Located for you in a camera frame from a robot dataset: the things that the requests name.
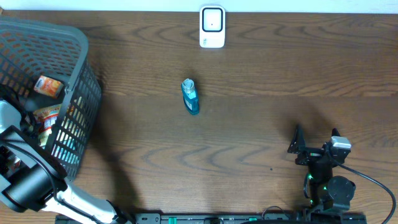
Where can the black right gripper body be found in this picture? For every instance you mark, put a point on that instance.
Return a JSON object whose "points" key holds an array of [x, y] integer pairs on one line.
{"points": [[310, 154]]}

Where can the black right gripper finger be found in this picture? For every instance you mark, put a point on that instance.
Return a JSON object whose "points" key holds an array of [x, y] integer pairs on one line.
{"points": [[297, 144], [335, 132]]}

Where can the blue mouthwash bottle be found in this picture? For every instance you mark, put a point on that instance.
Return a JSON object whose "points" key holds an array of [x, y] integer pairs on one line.
{"points": [[190, 96]]}

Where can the light blue snack packet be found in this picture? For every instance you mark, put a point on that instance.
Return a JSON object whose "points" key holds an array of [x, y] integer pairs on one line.
{"points": [[66, 153]]}

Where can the small orange snack box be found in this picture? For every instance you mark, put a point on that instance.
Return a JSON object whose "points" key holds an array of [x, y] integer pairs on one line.
{"points": [[48, 86]]}

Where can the beige snack bag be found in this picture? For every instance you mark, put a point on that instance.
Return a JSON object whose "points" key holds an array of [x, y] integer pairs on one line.
{"points": [[47, 117]]}

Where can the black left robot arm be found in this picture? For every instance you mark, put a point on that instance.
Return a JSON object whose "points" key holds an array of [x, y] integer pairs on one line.
{"points": [[31, 179]]}

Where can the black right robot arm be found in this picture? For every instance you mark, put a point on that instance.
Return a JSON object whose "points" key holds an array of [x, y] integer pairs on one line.
{"points": [[329, 195]]}

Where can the grey plastic shopping basket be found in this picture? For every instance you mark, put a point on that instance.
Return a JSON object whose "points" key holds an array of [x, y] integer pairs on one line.
{"points": [[30, 49]]}

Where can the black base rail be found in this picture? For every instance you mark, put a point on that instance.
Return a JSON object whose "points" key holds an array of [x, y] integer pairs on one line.
{"points": [[279, 217]]}

